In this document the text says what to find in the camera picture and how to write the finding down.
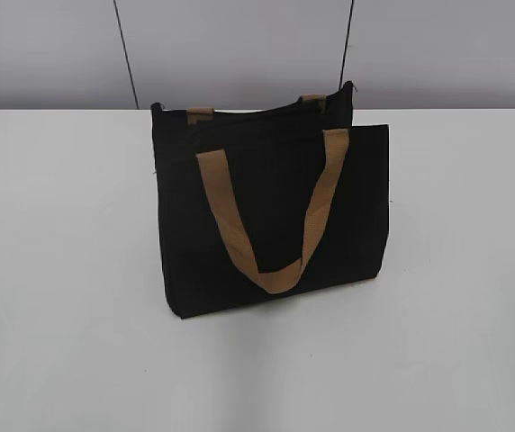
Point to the tan front bag handle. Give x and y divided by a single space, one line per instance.
215 174

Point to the black canvas tote bag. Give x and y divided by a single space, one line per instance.
258 205

